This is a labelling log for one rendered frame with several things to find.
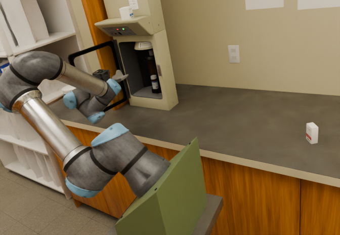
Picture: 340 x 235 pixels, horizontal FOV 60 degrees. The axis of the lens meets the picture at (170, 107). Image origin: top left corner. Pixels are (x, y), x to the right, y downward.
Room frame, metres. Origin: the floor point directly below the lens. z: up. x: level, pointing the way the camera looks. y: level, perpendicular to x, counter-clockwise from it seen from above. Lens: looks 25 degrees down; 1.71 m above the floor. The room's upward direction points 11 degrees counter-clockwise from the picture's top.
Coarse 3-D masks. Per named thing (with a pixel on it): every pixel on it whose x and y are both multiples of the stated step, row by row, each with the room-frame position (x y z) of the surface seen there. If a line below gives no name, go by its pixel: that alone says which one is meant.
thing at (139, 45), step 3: (138, 42) 1.74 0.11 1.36; (141, 42) 1.72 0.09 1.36; (144, 42) 1.72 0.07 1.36; (147, 42) 1.71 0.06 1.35; (150, 42) 1.71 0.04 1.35; (135, 45) 1.77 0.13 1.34; (138, 45) 1.73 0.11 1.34; (141, 45) 1.72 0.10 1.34; (144, 45) 1.71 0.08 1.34; (147, 45) 1.71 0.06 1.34; (150, 45) 1.70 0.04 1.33; (135, 48) 1.75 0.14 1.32; (138, 48) 1.73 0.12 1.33; (141, 48) 1.71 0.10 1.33; (144, 48) 1.70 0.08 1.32; (147, 48) 1.70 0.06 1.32; (150, 48) 1.70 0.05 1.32
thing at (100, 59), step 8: (104, 48) 1.75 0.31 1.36; (80, 56) 1.64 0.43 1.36; (88, 56) 1.67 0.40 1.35; (96, 56) 1.71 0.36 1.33; (104, 56) 1.74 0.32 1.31; (112, 56) 1.78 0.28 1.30; (80, 64) 1.63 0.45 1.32; (88, 64) 1.66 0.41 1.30; (96, 64) 1.70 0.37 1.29; (104, 64) 1.73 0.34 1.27; (112, 64) 1.77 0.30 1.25; (88, 72) 1.65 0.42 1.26; (112, 72) 1.76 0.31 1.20; (120, 96) 1.77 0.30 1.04
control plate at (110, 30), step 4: (104, 28) 1.72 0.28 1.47; (108, 28) 1.70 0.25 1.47; (112, 28) 1.69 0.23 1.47; (116, 28) 1.67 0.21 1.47; (120, 28) 1.65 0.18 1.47; (124, 28) 1.64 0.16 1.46; (128, 28) 1.62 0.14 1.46; (108, 32) 1.75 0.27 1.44; (112, 32) 1.73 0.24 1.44; (116, 32) 1.71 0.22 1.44; (120, 32) 1.70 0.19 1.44; (124, 32) 1.68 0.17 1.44; (128, 32) 1.66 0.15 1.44; (132, 32) 1.65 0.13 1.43
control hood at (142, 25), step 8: (136, 16) 1.68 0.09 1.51; (144, 16) 1.61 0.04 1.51; (96, 24) 1.72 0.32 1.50; (104, 24) 1.68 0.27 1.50; (112, 24) 1.65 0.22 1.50; (120, 24) 1.61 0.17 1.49; (128, 24) 1.59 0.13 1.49; (136, 24) 1.56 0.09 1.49; (144, 24) 1.57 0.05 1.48; (104, 32) 1.77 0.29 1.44; (136, 32) 1.63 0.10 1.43; (144, 32) 1.60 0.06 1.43; (152, 32) 1.61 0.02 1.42
